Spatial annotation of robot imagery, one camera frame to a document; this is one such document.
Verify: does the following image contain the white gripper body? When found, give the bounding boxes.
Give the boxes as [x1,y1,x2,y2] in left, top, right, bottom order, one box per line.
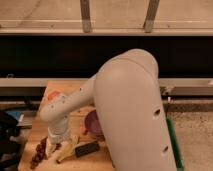
[48,128,70,144]

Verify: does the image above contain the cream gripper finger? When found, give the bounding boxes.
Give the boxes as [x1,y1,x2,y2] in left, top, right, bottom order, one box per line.
[67,135,79,149]
[45,139,56,158]

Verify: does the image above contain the yellow banana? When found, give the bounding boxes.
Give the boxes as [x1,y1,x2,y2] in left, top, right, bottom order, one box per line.
[56,143,75,163]

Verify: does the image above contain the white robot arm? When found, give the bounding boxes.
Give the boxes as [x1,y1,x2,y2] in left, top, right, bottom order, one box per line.
[40,49,177,171]

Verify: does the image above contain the purple bowl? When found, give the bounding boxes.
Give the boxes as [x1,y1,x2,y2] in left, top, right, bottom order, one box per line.
[84,110,103,136]

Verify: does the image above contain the bunch of red grapes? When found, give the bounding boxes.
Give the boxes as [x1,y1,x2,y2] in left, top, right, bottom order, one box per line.
[30,137,61,169]

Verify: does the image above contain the small orange carrot piece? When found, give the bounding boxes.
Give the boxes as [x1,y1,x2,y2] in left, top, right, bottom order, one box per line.
[80,126,87,135]

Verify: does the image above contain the black object at left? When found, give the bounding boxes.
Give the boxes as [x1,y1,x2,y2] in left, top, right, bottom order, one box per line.
[0,110,21,171]

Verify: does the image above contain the green plastic tray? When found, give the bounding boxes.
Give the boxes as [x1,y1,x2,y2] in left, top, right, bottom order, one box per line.
[166,117,184,171]

